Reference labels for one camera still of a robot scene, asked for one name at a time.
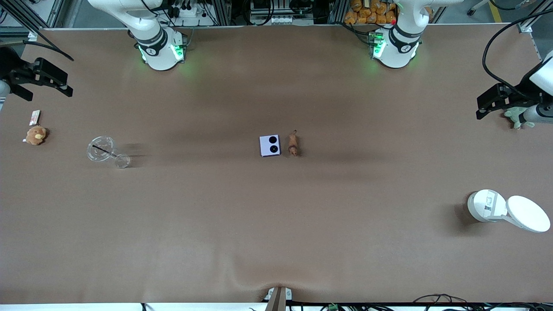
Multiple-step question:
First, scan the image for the aluminium frame corner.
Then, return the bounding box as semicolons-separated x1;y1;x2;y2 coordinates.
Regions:
517;0;553;33

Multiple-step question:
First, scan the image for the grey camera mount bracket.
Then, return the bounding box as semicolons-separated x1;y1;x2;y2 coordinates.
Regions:
264;286;292;311

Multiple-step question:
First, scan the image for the brown plush toy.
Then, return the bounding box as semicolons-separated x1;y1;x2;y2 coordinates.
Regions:
22;126;48;146

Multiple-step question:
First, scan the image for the clear glass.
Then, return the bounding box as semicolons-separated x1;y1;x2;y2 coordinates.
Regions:
87;136;130;168

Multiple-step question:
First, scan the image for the black loose cable bundle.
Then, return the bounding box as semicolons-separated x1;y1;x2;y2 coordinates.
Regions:
413;294;469;311

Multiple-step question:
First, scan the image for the lilac phone with black lenses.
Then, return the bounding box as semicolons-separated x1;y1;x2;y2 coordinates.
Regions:
260;135;281;157

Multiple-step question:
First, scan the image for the white bin with open lid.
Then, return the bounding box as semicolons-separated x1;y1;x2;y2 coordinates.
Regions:
467;189;551;233

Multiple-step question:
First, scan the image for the white power strip with plugs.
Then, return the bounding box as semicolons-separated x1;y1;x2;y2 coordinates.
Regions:
166;0;204;19

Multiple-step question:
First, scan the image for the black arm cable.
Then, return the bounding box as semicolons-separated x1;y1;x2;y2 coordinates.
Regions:
22;40;74;61
483;9;553;94

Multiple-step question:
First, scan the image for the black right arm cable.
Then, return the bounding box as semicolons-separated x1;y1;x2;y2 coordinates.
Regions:
22;40;74;61

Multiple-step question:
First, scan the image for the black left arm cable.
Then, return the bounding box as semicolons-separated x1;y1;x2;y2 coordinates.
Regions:
483;9;553;94

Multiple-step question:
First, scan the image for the green plush turtle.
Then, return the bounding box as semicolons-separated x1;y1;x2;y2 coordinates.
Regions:
505;107;535;130

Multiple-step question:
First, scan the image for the white stand leg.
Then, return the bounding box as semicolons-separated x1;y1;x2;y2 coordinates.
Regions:
467;0;491;16

